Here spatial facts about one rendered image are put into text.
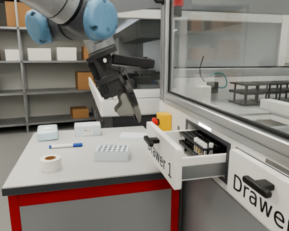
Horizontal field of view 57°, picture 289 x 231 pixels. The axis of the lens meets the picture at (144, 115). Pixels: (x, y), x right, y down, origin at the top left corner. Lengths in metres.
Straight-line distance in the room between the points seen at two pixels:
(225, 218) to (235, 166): 0.18
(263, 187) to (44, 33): 0.53
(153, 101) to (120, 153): 0.65
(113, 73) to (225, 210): 0.47
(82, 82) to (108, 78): 3.80
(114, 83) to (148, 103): 0.90
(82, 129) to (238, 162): 0.87
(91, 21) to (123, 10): 1.04
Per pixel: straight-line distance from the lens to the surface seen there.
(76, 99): 4.94
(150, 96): 1.58
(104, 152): 1.01
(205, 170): 0.72
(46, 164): 0.96
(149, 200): 0.98
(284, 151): 0.55
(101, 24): 0.52
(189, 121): 0.92
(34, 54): 4.48
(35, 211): 0.97
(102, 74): 0.71
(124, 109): 0.71
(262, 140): 0.60
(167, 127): 1.10
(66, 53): 4.46
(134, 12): 1.56
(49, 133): 1.31
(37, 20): 0.63
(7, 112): 4.97
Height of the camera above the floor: 1.14
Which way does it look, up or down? 12 degrees down
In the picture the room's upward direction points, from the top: straight up
